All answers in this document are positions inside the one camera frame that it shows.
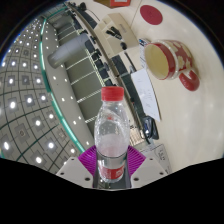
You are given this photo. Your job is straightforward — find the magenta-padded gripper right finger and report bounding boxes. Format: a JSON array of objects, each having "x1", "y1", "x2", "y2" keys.
[{"x1": 125, "y1": 146, "x2": 173, "y2": 189}]

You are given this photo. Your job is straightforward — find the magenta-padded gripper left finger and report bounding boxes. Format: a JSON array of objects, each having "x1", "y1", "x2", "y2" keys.
[{"x1": 55, "y1": 145, "x2": 100, "y2": 189}]

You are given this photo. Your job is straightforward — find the clear red-capped water bottle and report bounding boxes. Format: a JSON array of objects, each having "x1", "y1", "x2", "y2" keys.
[{"x1": 94, "y1": 86, "x2": 131, "y2": 184}]

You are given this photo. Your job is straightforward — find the black device with blue screen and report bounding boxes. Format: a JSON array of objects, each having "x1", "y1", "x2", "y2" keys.
[{"x1": 143, "y1": 116, "x2": 160, "y2": 141}]

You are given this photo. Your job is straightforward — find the recessed ceiling lights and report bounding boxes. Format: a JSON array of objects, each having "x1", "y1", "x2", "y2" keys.
[{"x1": 0, "y1": 19, "x2": 88, "y2": 166}]

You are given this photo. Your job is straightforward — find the long curved conference desk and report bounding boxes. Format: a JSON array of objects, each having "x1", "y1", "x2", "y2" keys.
[{"x1": 66, "y1": 1, "x2": 151, "y2": 144}]

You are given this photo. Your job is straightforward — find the black office chairs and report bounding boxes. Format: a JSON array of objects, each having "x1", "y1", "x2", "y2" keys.
[{"x1": 69, "y1": 3, "x2": 114, "y2": 88}]

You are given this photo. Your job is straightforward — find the red and white mug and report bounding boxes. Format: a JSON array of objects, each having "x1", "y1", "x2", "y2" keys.
[{"x1": 143, "y1": 39, "x2": 201, "y2": 92}]

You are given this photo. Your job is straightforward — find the small white remote control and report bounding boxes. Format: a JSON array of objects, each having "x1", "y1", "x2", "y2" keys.
[{"x1": 138, "y1": 37, "x2": 149, "y2": 52}]

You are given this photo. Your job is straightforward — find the black handheld tool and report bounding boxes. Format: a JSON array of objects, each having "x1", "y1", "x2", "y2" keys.
[{"x1": 105, "y1": 28, "x2": 123, "y2": 41}]

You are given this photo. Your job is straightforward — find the flat round red coaster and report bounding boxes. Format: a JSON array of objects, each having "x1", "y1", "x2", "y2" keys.
[{"x1": 139, "y1": 4, "x2": 164, "y2": 26}]

